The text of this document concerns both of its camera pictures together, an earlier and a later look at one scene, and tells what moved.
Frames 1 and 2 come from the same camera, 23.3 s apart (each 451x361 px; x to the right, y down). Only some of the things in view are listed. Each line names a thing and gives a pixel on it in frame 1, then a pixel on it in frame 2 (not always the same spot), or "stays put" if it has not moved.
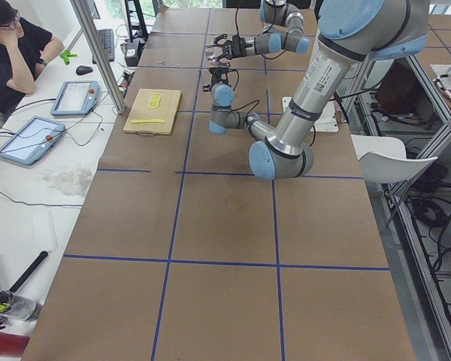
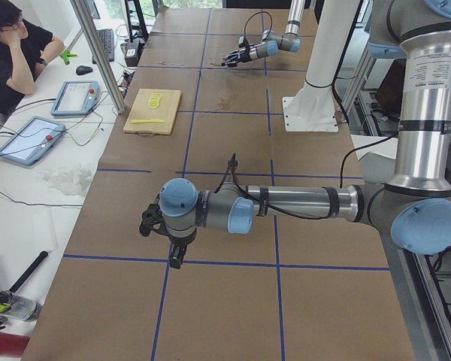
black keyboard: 107,39 stays put
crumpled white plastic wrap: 74,180 stays put
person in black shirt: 13,61 stays put
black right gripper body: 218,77 → 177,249
